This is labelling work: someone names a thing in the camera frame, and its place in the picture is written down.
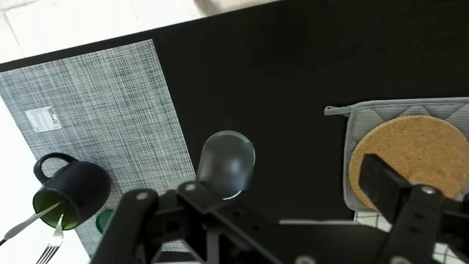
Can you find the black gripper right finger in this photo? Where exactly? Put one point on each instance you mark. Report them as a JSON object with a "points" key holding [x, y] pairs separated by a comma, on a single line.
{"points": [[416, 221]]}

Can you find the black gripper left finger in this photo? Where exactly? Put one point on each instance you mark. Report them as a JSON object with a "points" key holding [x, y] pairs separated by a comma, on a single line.
{"points": [[141, 221]]}

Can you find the small green round object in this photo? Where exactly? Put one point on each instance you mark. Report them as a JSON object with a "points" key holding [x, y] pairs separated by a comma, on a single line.
{"points": [[103, 221]]}

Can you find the black mug green inside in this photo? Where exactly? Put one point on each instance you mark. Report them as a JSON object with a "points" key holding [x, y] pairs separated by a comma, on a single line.
{"points": [[83, 185]]}

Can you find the round cork trivet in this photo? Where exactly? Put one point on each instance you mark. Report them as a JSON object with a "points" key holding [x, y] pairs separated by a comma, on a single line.
{"points": [[420, 147]]}

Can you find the silver fork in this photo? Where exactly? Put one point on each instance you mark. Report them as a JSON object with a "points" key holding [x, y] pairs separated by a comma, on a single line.
{"points": [[52, 247]]}

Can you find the gray quilted pot holder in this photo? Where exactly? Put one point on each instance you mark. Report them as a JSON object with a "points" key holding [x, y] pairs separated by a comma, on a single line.
{"points": [[361, 122]]}

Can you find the clear glass tumbler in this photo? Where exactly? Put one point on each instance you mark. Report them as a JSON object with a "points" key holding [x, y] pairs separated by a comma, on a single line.
{"points": [[235, 156]]}

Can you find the gray woven placemat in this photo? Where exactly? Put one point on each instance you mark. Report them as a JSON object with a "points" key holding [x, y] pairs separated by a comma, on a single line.
{"points": [[97, 108]]}

